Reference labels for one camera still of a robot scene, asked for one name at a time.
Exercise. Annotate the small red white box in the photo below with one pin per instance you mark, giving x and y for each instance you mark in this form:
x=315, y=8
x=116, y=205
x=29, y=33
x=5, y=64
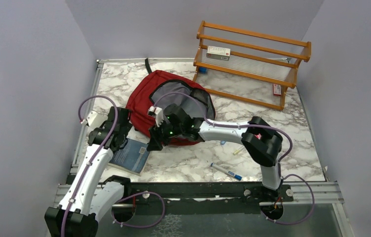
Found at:
x=277, y=89

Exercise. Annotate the white blue marker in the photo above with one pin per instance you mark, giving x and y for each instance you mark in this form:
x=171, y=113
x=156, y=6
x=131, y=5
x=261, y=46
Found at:
x=225, y=171

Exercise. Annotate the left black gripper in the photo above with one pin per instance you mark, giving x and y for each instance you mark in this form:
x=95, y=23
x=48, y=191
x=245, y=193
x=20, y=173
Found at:
x=127, y=128

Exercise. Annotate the orange wooden shelf rack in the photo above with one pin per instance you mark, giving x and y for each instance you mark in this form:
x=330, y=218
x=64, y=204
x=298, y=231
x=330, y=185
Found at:
x=257, y=61

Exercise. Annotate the red student backpack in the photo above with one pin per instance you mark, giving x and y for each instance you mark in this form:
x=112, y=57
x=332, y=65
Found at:
x=162, y=89

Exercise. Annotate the small blue block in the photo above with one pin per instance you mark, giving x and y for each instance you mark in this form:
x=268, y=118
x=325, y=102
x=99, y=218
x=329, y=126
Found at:
x=202, y=70

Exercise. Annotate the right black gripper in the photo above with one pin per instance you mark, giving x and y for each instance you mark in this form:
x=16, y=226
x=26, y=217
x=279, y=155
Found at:
x=156, y=138

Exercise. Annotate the white box on shelf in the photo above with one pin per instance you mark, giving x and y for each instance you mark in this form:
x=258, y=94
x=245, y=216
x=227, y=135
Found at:
x=218, y=53

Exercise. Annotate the yellow green pen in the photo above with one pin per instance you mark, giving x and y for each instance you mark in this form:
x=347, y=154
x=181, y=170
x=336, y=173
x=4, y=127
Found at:
x=238, y=150

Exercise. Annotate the black metal base rail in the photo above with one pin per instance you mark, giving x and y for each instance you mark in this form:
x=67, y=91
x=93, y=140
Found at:
x=126, y=198

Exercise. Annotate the dark blue book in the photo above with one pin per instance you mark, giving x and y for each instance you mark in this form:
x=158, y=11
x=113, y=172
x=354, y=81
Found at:
x=132, y=157

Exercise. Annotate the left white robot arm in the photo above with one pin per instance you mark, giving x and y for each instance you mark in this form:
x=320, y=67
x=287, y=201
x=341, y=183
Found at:
x=79, y=212

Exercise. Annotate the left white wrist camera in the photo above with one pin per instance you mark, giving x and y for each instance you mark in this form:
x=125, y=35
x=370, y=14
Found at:
x=93, y=120

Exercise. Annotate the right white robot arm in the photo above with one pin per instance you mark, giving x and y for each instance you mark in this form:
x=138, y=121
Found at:
x=262, y=142

